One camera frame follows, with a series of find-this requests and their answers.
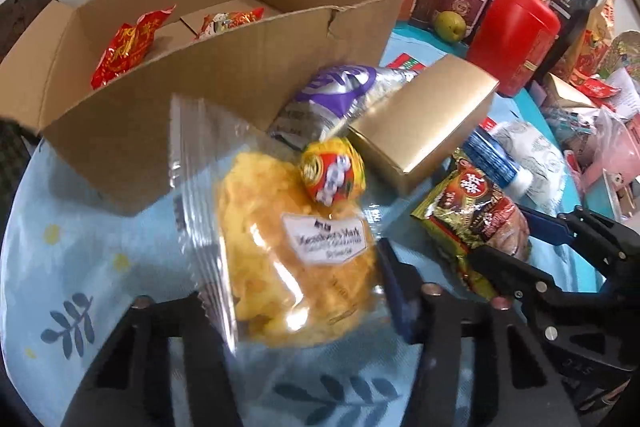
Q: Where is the tan cardboard box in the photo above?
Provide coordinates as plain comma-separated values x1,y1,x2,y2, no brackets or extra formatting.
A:
542,74,596,108

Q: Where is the green red snack packet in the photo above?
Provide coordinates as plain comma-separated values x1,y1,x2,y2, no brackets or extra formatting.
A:
411,149,532,300

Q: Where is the black printed pouch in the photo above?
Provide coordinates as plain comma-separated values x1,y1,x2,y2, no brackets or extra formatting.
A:
552,0,600,48

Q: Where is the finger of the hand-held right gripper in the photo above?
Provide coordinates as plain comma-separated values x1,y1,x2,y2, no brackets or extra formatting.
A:
515,203,640,278
469,246,557,323

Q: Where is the red white snack packet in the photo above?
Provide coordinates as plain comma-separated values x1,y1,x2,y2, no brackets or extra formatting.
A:
192,7,265,40

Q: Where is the clear bag of yellow chips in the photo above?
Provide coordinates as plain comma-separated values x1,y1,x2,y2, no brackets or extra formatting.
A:
167,94,401,355

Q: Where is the purple silver snack bag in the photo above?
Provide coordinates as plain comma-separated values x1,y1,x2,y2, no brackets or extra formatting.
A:
270,63,418,152

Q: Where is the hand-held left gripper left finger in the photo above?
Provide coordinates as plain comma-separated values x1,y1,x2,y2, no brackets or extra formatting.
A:
62,293,246,427

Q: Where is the long red snack packet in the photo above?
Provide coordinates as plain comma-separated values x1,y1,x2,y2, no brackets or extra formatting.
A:
387,53,428,72

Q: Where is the red gold gift bag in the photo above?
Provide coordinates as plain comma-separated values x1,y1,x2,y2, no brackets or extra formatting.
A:
565,0,618,82

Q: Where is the red gold snack packet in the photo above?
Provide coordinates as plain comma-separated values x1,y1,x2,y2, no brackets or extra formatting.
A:
90,4,177,90

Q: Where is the orange lollipop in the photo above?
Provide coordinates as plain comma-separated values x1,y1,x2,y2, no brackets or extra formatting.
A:
300,137,367,206

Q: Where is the white patterned snack packet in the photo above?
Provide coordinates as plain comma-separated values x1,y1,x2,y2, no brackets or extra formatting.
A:
487,119,568,215

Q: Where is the blue tablet tube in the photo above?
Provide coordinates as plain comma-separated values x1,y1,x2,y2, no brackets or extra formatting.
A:
465,127,535,198

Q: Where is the gold box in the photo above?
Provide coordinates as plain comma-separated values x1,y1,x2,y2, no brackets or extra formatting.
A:
346,54,501,196

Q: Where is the pink box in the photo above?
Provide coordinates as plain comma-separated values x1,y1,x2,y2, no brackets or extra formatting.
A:
582,127,640,188

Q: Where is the floral blue tablecloth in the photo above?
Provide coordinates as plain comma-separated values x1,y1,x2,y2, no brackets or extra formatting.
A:
0,27,626,427

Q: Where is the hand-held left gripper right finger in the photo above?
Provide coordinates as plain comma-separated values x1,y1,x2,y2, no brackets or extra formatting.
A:
376,238,581,427

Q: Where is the green pear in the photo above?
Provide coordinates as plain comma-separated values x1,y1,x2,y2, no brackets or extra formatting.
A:
433,10,467,42

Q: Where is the red canister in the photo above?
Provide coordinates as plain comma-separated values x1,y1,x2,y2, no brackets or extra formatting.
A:
466,0,562,98

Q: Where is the brown cardboard box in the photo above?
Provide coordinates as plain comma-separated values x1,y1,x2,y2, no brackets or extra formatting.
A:
0,0,418,215

